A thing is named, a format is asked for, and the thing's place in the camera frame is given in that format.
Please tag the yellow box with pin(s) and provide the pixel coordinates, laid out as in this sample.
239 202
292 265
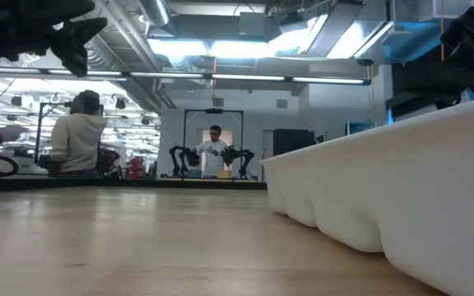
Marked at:
223 174

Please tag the black cabinet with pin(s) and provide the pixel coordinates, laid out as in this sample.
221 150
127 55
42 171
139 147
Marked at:
292 141

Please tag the black aluminium table frame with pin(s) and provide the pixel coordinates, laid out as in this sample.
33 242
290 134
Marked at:
138 183

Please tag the silver ventilation duct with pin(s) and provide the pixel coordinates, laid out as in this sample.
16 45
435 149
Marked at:
154 10

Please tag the red storage bins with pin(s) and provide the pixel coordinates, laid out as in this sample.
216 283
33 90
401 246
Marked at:
137 164

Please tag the computer monitor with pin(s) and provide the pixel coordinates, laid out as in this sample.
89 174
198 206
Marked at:
360 126

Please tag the teal box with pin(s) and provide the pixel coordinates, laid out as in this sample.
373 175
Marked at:
196 174

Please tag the person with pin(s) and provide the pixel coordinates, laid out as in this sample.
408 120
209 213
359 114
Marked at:
76 140
212 158

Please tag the black gantry frame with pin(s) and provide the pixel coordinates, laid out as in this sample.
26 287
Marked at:
38 135
213 111

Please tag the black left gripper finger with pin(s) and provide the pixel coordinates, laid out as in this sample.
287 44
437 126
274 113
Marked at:
74 55
85 30

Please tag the long ceiling strip light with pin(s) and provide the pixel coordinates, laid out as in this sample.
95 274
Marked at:
167 75

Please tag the grey ceiling air unit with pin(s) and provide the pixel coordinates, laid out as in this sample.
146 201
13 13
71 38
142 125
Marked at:
253 26

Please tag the white plastic cutlery tray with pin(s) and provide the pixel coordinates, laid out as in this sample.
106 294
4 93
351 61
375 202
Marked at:
405 185

